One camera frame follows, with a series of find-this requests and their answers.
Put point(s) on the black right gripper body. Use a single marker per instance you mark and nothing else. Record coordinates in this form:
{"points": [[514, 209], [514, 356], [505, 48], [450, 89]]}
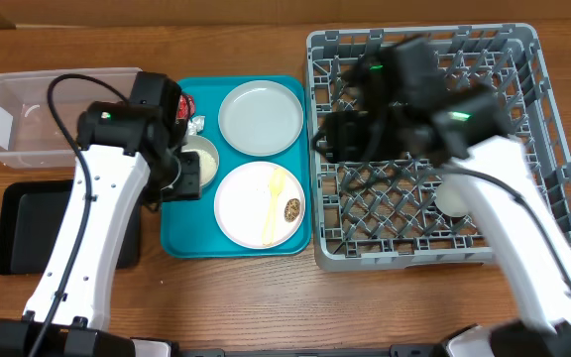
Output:
{"points": [[356, 139]]}

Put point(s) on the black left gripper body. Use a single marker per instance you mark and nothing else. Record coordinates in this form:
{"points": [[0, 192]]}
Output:
{"points": [[186, 183]]}

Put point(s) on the pink round plate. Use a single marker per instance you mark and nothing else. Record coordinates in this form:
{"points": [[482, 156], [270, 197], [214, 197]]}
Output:
{"points": [[242, 200]]}

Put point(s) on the yellow plastic spoon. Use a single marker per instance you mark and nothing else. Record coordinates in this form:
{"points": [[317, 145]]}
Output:
{"points": [[276, 186]]}

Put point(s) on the brown food scrap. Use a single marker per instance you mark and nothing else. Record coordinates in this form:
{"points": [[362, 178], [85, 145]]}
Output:
{"points": [[292, 210]]}

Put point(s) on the white paper cup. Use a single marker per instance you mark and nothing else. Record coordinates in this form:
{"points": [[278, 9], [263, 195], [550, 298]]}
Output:
{"points": [[449, 201]]}

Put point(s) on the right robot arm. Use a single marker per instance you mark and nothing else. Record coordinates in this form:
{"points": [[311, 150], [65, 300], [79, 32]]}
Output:
{"points": [[469, 139]]}

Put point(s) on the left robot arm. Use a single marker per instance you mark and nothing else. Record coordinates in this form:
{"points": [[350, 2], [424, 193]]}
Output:
{"points": [[128, 153]]}

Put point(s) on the grey dishwasher rack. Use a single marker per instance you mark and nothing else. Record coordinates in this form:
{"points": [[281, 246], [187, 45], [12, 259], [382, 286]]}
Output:
{"points": [[381, 216]]}

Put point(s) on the grey bowl of rice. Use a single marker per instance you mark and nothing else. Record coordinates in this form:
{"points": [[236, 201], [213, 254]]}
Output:
{"points": [[208, 157]]}

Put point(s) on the crumpled white wrapper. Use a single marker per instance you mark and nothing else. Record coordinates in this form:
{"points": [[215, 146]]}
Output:
{"points": [[195, 125]]}

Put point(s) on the teal plastic tray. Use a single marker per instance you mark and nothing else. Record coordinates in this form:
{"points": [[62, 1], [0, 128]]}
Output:
{"points": [[188, 228]]}

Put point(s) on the red candy wrapper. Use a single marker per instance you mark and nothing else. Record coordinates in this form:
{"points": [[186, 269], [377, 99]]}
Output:
{"points": [[186, 107]]}

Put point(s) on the grey round plate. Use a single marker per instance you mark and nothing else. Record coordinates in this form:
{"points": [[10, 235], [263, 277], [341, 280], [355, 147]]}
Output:
{"points": [[260, 118]]}

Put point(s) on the black plastic bin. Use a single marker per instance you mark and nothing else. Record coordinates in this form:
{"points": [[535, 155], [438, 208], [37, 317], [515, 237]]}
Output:
{"points": [[30, 217]]}

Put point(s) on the clear plastic bin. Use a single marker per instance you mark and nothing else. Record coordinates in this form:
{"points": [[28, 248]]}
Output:
{"points": [[29, 135]]}

